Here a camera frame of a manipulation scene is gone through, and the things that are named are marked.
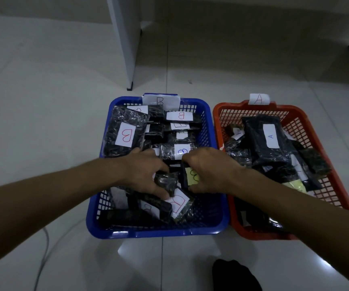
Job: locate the person's right hand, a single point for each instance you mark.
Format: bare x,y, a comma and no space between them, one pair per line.
216,172

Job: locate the person's left hand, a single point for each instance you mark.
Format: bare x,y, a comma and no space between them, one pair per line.
141,172

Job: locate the blue plastic basket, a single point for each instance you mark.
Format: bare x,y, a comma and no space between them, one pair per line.
162,233

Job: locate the red plastic basket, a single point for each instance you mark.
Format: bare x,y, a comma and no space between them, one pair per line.
319,139

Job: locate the person's left forearm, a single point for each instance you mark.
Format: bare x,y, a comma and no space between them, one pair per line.
47,203

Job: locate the person's right forearm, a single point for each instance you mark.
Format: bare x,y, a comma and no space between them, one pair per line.
307,227

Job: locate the person's black trouser leg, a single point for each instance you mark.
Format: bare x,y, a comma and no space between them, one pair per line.
235,275

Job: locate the large white paper tag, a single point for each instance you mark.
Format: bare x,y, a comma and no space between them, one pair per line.
162,101

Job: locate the small white paper tag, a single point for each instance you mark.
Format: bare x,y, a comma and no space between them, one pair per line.
259,99

